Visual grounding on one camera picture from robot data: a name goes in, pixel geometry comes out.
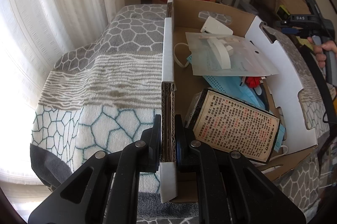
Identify black box with beige label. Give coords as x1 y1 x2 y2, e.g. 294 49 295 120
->
186 87 280 165

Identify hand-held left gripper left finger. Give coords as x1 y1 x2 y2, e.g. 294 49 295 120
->
28 115 162 224

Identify white plastic packet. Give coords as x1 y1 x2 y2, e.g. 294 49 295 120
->
185 32 280 77

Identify green yellow device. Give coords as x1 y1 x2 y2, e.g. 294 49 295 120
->
275 5 290 20

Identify grey white patterned blanket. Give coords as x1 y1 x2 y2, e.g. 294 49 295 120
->
29 4 337 224

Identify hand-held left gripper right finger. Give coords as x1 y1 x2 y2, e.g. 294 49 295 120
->
174 115 307 224

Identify red usb cables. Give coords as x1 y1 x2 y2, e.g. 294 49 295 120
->
243 76 264 89

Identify stack of blue face masks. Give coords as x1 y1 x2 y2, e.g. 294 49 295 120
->
174 43 288 162

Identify white cardboard box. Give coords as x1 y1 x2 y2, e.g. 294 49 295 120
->
159 0 320 204

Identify white plastic wedge piece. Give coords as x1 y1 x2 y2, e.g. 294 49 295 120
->
201 16 234 36

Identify white curtain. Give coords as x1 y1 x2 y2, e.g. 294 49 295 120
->
0 0 144 189

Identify person's right hand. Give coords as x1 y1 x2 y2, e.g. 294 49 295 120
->
307 37 337 70

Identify white plastic curved piece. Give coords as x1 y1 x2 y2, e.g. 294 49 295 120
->
202 35 238 70

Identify blue grey box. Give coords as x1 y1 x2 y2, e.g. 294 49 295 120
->
241 1 261 16

